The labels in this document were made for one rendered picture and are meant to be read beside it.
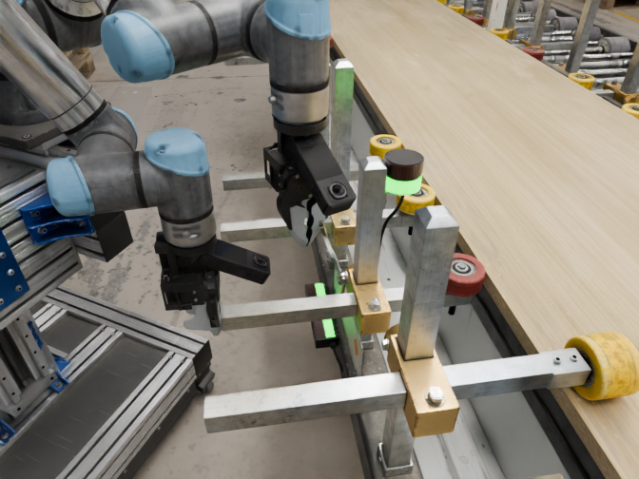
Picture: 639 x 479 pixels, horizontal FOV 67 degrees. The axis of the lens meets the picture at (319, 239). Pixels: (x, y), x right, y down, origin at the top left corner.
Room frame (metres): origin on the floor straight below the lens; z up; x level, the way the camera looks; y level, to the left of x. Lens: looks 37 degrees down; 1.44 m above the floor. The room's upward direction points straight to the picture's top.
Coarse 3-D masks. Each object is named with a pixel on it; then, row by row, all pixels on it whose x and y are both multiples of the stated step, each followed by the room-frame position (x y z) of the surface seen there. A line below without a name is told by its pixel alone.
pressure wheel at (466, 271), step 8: (456, 256) 0.66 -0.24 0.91; (464, 256) 0.66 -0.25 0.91; (456, 264) 0.64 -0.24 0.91; (464, 264) 0.63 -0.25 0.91; (472, 264) 0.64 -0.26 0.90; (480, 264) 0.64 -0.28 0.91; (456, 272) 0.62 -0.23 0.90; (464, 272) 0.62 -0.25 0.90; (472, 272) 0.62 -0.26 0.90; (480, 272) 0.62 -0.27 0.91; (448, 280) 0.61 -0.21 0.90; (456, 280) 0.60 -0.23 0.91; (464, 280) 0.60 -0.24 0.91; (472, 280) 0.60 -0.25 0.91; (480, 280) 0.60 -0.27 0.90; (448, 288) 0.60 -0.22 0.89; (456, 288) 0.60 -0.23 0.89; (464, 288) 0.59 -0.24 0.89; (472, 288) 0.60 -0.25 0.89; (480, 288) 0.61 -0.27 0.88; (456, 296) 0.60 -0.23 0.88; (464, 296) 0.59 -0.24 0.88; (448, 312) 0.63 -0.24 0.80
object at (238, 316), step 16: (400, 288) 0.63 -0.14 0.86; (240, 304) 0.59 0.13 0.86; (256, 304) 0.59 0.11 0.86; (272, 304) 0.59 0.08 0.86; (288, 304) 0.59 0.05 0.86; (304, 304) 0.59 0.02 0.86; (320, 304) 0.59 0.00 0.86; (336, 304) 0.59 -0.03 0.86; (352, 304) 0.59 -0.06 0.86; (400, 304) 0.60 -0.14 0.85; (448, 304) 0.61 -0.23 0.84; (464, 304) 0.62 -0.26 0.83; (224, 320) 0.56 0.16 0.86; (240, 320) 0.56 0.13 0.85; (256, 320) 0.57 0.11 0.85; (272, 320) 0.57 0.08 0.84; (288, 320) 0.57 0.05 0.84; (304, 320) 0.58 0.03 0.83
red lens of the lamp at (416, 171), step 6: (390, 150) 0.68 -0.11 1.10; (414, 150) 0.68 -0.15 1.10; (384, 156) 0.66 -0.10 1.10; (384, 162) 0.65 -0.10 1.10; (390, 168) 0.64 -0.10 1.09; (396, 168) 0.63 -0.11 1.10; (402, 168) 0.63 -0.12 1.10; (408, 168) 0.63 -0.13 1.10; (414, 168) 0.63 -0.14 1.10; (420, 168) 0.64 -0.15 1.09; (390, 174) 0.64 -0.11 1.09; (396, 174) 0.63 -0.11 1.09; (402, 174) 0.63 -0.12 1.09; (408, 174) 0.63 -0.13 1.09; (414, 174) 0.63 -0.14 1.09; (420, 174) 0.64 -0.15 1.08; (402, 180) 0.63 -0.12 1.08; (408, 180) 0.63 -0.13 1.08
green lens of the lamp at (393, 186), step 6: (390, 180) 0.64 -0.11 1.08; (420, 180) 0.64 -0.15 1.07; (390, 186) 0.63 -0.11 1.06; (396, 186) 0.63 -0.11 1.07; (402, 186) 0.63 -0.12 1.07; (408, 186) 0.63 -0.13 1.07; (414, 186) 0.63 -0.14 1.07; (390, 192) 0.63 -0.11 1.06; (396, 192) 0.63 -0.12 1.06; (402, 192) 0.63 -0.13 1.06; (408, 192) 0.63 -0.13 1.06; (414, 192) 0.63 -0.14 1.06
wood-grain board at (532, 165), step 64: (384, 0) 2.90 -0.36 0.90; (384, 64) 1.77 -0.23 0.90; (448, 64) 1.77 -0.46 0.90; (512, 64) 1.77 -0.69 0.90; (448, 128) 1.21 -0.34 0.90; (512, 128) 1.21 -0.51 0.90; (576, 128) 1.21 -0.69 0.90; (448, 192) 0.89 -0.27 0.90; (512, 192) 0.89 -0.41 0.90; (576, 192) 0.89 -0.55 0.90; (512, 256) 0.67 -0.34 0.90; (576, 256) 0.67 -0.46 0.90; (512, 320) 0.53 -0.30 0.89; (576, 320) 0.51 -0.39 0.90
